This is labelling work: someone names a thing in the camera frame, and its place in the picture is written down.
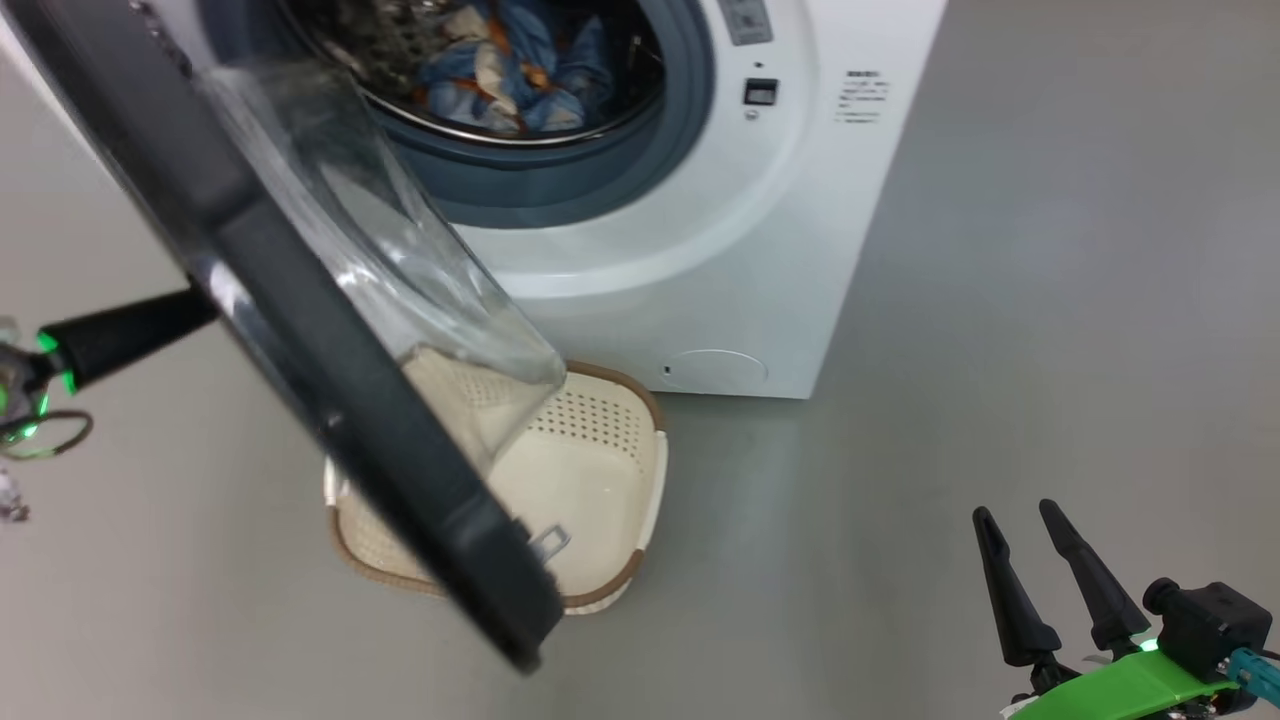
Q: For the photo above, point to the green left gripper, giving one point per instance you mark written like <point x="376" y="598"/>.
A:
<point x="20" y="385"/>

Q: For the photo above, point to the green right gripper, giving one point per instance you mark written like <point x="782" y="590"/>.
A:
<point x="1130" y="695"/>

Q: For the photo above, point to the dark grey glass washer door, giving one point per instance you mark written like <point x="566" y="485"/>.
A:
<point x="300" y="300"/>

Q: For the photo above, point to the blue garment with orange print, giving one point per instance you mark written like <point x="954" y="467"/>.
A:
<point x="470" y="75"/>
<point x="575" y="70"/>

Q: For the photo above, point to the blue-grey rubber door gasket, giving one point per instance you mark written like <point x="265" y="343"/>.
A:
<point x="560" y="180"/>

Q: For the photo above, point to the cream perforated laundry basket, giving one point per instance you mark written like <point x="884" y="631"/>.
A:
<point x="590" y="480"/>

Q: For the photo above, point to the white front-load washing machine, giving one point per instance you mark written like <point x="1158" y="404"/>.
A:
<point x="720" y="260"/>

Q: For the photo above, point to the black door lock slot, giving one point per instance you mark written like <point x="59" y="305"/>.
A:
<point x="760" y="92"/>

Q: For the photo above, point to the stainless steel washer drum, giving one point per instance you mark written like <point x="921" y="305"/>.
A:
<point x="390" y="50"/>

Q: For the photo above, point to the round white filter cover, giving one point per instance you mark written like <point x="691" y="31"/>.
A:
<point x="715" y="371"/>

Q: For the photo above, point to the grey warning sticker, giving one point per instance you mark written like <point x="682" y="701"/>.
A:
<point x="745" y="20"/>

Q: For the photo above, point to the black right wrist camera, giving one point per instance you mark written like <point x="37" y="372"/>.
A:
<point x="1210" y="625"/>

